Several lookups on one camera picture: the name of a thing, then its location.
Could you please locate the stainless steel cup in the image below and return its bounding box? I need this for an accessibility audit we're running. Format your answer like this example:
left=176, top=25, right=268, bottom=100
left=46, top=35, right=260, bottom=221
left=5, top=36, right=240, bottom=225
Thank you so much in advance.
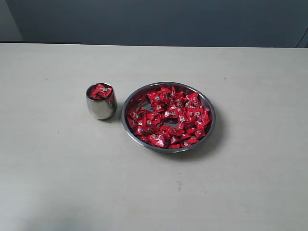
left=86, top=83, right=117, bottom=120

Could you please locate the pile of red wrapped candies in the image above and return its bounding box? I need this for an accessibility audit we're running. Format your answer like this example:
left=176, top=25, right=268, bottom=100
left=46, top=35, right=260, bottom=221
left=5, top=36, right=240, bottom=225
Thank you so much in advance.
left=127, top=84, right=212, bottom=150

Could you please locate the stainless steel bowl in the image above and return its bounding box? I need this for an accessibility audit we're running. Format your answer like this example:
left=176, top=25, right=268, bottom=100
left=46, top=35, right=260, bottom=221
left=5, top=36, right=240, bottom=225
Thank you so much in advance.
left=121, top=81, right=217, bottom=154

